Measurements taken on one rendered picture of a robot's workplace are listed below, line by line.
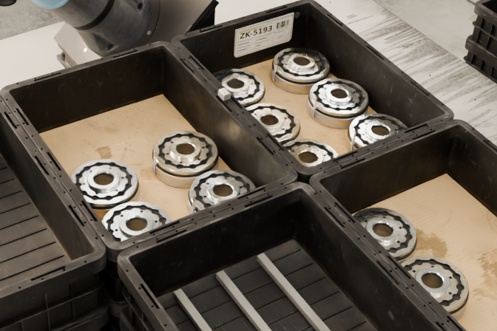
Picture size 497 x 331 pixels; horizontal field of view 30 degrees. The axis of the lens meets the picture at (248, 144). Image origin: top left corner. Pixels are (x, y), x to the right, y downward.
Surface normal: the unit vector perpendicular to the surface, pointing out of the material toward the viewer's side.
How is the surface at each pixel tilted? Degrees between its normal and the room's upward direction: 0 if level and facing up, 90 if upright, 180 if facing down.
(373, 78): 90
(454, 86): 0
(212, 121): 90
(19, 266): 0
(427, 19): 0
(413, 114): 90
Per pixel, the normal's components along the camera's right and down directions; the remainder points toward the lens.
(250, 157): -0.84, 0.31
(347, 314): 0.06, -0.77
